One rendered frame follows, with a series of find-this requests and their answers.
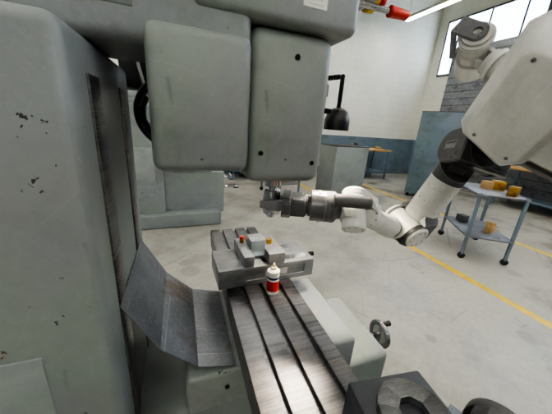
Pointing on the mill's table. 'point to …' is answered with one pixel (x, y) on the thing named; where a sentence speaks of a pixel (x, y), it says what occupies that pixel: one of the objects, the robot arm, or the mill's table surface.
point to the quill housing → (286, 104)
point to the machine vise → (257, 264)
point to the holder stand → (393, 396)
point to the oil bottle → (273, 280)
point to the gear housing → (297, 16)
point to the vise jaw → (273, 252)
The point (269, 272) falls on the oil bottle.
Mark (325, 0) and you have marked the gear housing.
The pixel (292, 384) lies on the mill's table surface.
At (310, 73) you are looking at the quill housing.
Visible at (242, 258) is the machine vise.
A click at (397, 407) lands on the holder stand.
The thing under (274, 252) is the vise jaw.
